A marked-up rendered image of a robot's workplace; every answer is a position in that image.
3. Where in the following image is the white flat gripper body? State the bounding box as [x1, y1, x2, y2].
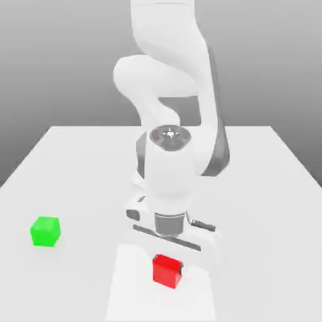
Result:
[126, 221, 220, 272]

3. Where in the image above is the small green cube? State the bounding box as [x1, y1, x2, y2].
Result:
[30, 216, 62, 248]

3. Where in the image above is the small red cube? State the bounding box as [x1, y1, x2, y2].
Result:
[152, 253, 184, 289]

